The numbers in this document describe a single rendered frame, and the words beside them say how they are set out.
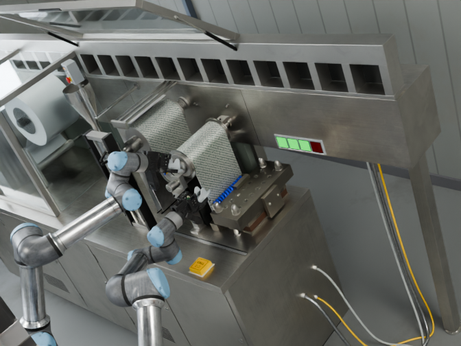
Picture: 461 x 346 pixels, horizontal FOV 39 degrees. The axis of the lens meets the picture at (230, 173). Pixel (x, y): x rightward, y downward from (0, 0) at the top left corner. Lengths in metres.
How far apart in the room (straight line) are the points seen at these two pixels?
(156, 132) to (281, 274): 0.85
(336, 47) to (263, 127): 0.63
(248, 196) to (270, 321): 0.57
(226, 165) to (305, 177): 1.82
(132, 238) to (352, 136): 1.20
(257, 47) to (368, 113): 0.51
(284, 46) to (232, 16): 2.16
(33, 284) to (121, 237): 0.70
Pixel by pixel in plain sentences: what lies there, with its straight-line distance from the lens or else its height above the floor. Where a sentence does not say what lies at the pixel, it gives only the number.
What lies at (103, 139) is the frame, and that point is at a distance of 2.89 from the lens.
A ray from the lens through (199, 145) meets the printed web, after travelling 2.82.
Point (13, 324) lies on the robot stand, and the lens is 2.24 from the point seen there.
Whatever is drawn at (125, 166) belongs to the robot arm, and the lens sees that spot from 2.56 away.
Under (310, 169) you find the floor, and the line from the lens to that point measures 4.76.
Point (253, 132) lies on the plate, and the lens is 2.92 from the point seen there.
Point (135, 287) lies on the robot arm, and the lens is 2.38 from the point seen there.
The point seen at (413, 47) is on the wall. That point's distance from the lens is 3.82.
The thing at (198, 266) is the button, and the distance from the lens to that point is 2.78.
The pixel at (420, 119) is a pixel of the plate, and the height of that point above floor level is 1.29.
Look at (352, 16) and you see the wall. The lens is 3.95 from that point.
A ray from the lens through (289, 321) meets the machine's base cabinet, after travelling 3.10.
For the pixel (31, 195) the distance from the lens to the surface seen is 3.76.
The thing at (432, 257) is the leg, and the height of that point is 0.51.
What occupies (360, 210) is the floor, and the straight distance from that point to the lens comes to 4.26.
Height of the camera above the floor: 2.61
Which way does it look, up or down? 31 degrees down
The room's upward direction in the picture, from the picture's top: 22 degrees counter-clockwise
